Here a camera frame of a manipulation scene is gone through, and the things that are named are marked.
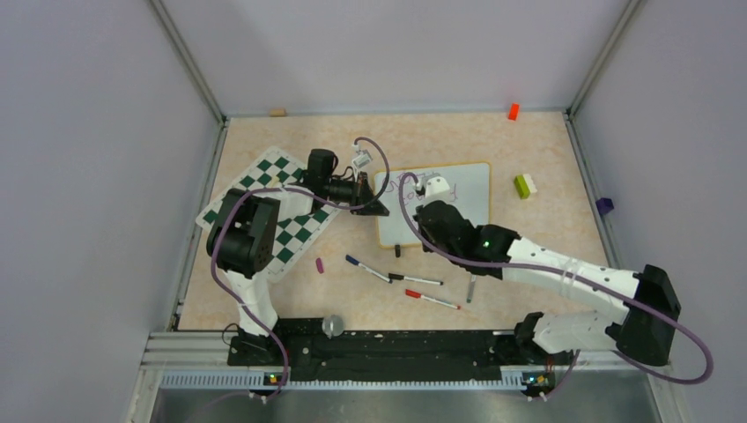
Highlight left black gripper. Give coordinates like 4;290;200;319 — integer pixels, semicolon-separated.
324;172;388;217

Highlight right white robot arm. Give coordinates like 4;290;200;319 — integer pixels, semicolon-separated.
413;200;681;367

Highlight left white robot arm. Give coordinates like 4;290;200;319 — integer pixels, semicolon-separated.
204;149;389;365

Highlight yellow-framed whiteboard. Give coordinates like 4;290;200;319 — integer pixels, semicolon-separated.
374;162;492;249

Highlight blue capped marker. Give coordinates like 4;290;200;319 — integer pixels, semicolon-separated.
345;255;393;284

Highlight green capped marker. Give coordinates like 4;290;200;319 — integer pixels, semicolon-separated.
466;275;477;303

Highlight black capped marker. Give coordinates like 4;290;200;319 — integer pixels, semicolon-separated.
388;273;444;286

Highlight red capped marker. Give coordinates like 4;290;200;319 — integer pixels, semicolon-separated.
404;289;461;310

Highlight green white chess mat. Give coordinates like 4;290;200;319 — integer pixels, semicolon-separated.
229;146;341;283

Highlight green white toy block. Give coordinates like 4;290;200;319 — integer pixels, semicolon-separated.
514;174;537;199

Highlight orange toy block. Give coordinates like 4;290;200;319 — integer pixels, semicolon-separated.
507;102;521;122

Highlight purple toy block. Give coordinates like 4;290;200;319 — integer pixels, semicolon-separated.
595;197;615;216

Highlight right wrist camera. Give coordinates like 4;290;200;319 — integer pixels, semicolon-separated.
423;174;451;203

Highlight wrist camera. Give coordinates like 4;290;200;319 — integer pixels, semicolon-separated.
423;174;451;203
351;150;373;171

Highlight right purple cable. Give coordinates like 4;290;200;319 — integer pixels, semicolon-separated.
397;171;715;401

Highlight purple cable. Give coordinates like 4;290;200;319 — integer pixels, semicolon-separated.
209;136;391;404
397;171;715;401

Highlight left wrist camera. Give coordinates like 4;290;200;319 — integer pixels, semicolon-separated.
351;150;373;171

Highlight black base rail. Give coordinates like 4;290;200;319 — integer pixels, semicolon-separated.
227;318;573;382

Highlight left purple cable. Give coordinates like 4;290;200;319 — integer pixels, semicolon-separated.
209;136;391;404

